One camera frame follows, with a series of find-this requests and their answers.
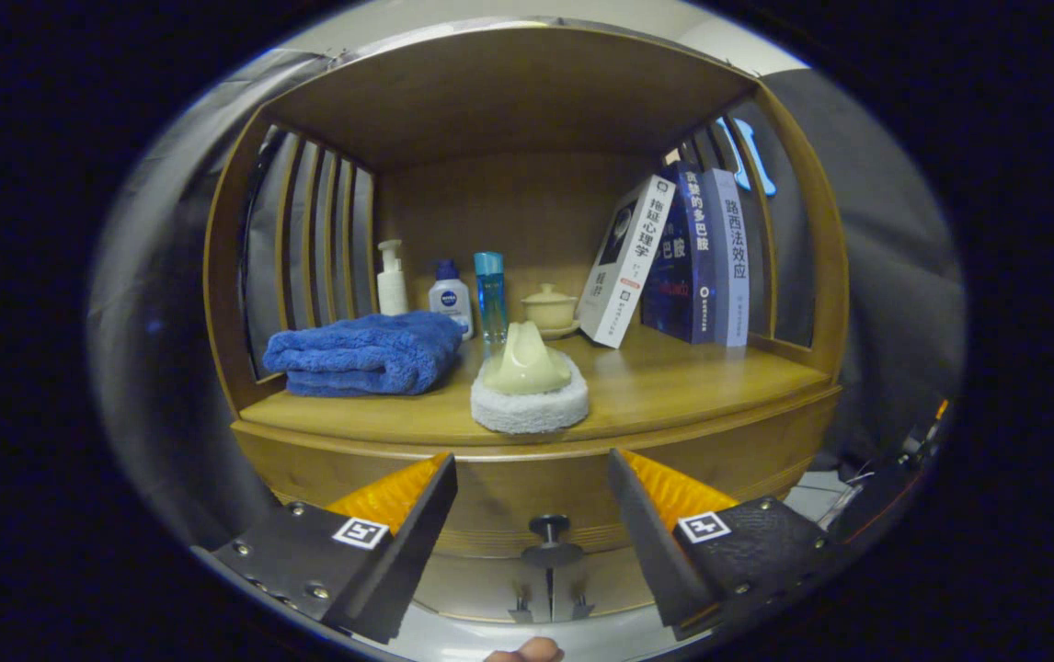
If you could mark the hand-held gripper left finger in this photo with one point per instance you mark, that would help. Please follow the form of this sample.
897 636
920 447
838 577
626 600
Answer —
407 552

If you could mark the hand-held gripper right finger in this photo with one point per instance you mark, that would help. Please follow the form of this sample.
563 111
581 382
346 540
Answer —
651 542

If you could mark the wooden drawer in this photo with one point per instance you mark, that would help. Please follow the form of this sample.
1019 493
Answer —
527 487

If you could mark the wooden cabinet door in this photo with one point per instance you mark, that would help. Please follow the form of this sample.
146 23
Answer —
463 584
610 579

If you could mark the wooden countertop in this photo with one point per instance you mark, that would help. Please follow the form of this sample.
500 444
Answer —
674 386

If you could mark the wooden cabinet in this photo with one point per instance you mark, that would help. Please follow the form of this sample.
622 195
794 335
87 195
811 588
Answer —
509 92

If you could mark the blue folded towel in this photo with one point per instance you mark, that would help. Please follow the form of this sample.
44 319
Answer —
361 354

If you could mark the black and orange equipment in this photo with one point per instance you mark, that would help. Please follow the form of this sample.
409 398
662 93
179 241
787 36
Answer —
876 496

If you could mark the white bottle with blue cap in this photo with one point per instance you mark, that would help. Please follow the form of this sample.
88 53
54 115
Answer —
450 303

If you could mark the cream lidded teacup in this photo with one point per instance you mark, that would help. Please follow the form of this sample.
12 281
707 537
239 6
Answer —
550 308

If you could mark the white pump bottle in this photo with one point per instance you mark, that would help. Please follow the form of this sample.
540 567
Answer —
392 290

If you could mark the clear blue bottle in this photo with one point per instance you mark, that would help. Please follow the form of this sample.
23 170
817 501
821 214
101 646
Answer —
490 299

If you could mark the white book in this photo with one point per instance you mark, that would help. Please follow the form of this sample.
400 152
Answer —
624 267

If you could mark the dark blue book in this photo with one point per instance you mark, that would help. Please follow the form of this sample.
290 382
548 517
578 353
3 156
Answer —
683 267

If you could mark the pale lavender book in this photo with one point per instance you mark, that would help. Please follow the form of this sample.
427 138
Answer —
731 267

